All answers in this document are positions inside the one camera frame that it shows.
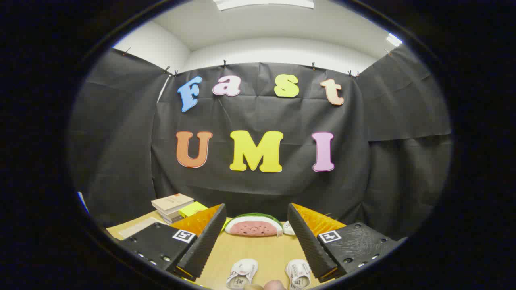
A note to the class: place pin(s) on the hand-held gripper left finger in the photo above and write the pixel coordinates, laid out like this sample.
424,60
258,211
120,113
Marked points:
161,243

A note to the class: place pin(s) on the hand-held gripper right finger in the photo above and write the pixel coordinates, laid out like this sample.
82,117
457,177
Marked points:
354,241

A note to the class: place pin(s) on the white canvas shoe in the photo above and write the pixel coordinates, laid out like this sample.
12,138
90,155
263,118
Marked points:
243,272
299,273

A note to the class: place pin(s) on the grey book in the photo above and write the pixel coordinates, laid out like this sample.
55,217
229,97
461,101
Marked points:
172,217

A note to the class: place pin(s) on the yellow book red circle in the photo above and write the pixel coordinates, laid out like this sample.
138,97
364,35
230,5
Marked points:
192,209

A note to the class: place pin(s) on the white plush toy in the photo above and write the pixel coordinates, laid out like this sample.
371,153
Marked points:
288,228

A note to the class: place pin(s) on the watermelon slice plush toy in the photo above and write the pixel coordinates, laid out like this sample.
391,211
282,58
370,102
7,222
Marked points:
254,227

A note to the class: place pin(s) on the ceiling light panel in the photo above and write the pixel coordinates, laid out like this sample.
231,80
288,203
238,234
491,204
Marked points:
394,40
264,3

